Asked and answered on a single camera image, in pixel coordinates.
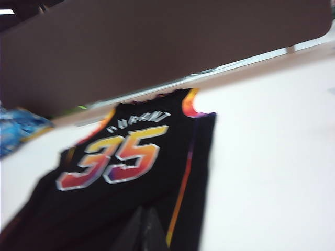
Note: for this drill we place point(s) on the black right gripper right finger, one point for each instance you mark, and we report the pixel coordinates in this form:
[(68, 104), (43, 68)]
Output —
[(154, 235)]

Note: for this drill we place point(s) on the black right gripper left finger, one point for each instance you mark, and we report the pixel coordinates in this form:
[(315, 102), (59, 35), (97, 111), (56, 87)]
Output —
[(133, 235)]

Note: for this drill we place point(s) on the black basketball jersey number 35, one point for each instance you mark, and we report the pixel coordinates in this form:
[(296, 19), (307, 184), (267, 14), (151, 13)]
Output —
[(131, 196)]

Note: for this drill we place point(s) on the yellow cloth strip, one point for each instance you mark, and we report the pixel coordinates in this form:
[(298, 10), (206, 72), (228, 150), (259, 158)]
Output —
[(36, 135)]

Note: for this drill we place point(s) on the blue white patterned cloth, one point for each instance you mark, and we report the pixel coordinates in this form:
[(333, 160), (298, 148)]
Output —
[(15, 128)]

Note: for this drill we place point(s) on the brown fabric desk divider panel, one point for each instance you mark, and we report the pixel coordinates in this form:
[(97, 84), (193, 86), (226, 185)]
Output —
[(157, 47)]

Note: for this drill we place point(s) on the white divider foot bracket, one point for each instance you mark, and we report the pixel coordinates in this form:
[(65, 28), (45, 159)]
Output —
[(291, 49)]

